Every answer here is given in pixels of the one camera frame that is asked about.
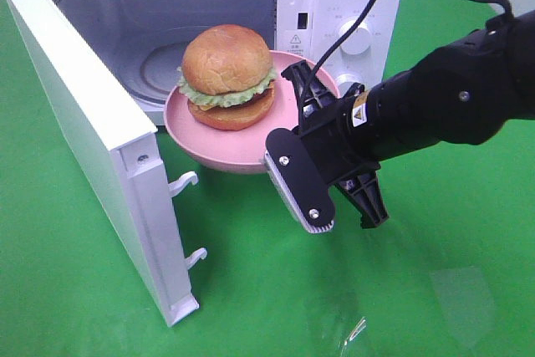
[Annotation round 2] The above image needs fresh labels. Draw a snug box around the glass microwave turntable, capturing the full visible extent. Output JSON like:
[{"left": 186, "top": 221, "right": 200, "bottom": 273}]
[{"left": 120, "top": 41, "right": 187, "bottom": 105}]

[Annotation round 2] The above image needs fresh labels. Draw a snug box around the white microwave door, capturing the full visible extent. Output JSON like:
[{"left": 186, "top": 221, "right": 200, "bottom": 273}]
[{"left": 8, "top": 0, "right": 206, "bottom": 325}]

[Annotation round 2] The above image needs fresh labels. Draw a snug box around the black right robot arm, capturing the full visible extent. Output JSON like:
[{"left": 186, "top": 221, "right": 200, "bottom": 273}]
[{"left": 267, "top": 13, "right": 534, "bottom": 234}]

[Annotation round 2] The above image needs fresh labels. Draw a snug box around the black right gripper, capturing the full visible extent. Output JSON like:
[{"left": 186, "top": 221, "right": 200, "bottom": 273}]
[{"left": 281, "top": 60, "right": 389, "bottom": 228}]

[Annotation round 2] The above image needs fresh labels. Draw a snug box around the pink round plate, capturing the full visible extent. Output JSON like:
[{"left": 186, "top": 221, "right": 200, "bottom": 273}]
[{"left": 163, "top": 49, "right": 339, "bottom": 176}]

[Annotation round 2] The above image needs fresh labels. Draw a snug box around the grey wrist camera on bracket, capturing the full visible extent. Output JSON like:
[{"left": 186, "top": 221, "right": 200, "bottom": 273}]
[{"left": 264, "top": 128, "right": 335, "bottom": 234}]

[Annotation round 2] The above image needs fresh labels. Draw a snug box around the white warning label sticker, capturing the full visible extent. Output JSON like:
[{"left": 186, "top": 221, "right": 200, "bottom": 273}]
[{"left": 281, "top": 29, "right": 310, "bottom": 57}]

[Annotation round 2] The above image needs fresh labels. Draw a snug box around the white microwave knob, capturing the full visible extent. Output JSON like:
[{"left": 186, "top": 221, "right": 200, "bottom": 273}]
[
  {"left": 335, "top": 73, "right": 364, "bottom": 96},
  {"left": 341, "top": 20, "right": 373, "bottom": 55}
]

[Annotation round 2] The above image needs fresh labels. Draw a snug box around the burger with lettuce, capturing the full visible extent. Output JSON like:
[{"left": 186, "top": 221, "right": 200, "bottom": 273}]
[{"left": 177, "top": 24, "right": 278, "bottom": 130}]

